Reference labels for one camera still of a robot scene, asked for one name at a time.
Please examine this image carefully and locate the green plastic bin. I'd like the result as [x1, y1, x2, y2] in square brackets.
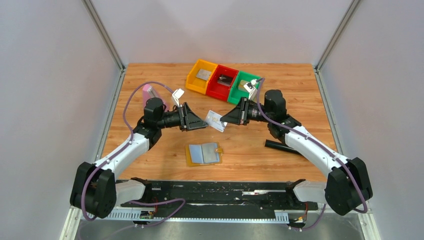
[227, 71, 261, 105]

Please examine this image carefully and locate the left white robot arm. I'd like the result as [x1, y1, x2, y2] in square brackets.
[70, 97, 208, 221]

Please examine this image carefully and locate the yellow leather card holder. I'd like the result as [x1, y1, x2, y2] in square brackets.
[185, 142, 224, 167]

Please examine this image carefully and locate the red plastic bin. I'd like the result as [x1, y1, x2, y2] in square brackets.
[206, 64, 239, 102]

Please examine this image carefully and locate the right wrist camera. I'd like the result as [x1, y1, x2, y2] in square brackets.
[243, 78, 263, 99]

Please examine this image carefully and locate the pink wedge stand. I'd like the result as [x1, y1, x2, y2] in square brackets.
[142, 84, 170, 110]

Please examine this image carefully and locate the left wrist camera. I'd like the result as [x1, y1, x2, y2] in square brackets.
[171, 88, 185, 107]

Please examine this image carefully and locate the black cylinder on table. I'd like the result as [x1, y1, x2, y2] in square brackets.
[264, 139, 301, 155]

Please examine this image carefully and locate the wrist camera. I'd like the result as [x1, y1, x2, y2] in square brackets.
[171, 88, 185, 107]
[243, 78, 263, 99]

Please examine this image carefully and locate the gold card in green bin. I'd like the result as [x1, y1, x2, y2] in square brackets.
[238, 80, 251, 89]

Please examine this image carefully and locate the silver card in yellow bin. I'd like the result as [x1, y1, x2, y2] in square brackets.
[195, 68, 212, 81]

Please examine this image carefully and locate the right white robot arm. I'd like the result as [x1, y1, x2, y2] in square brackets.
[220, 89, 373, 216]

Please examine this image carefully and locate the yellow plastic bin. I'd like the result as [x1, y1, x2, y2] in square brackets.
[185, 59, 218, 95]

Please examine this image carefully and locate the dark card in red bin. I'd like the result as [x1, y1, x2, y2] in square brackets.
[217, 74, 233, 87]

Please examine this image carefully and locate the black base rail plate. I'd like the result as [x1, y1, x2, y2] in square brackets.
[139, 180, 322, 220]

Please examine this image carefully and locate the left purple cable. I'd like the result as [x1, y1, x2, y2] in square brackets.
[81, 81, 188, 229]

